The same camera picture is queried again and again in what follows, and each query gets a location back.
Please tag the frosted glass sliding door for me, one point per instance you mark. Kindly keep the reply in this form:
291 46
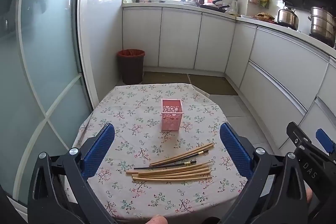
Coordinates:
47 69

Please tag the floral tablecloth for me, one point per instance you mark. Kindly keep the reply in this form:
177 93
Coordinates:
131 121

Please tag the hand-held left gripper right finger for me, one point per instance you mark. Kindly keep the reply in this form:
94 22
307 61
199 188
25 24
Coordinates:
235 151

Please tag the white kitchen base cabinets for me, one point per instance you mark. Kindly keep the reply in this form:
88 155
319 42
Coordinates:
275 69

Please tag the brown trash bin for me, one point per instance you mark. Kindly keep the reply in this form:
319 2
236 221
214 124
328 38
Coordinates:
130 66

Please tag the brown floor mat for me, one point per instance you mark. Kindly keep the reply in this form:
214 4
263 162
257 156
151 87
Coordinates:
210 85

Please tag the white kettle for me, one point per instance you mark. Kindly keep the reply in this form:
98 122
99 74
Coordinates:
234 7

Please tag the pile of wooden chopsticks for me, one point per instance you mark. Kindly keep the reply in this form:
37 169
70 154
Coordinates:
170 174

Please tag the pink perforated utensil holder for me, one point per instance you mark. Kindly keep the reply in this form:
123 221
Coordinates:
171 119

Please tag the stainless steel steamer pot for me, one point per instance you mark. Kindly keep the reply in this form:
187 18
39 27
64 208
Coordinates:
322 26

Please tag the black chopstick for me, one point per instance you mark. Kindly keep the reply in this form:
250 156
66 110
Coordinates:
189 156
165 165

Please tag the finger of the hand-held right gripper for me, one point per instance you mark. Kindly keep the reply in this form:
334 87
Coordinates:
298 133
325 140

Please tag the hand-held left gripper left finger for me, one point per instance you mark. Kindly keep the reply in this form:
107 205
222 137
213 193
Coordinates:
98 151

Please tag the person's bare knee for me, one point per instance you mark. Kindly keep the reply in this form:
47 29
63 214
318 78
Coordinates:
309 193
157 220

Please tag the black frying pan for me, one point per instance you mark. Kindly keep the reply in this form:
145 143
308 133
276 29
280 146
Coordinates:
214 7

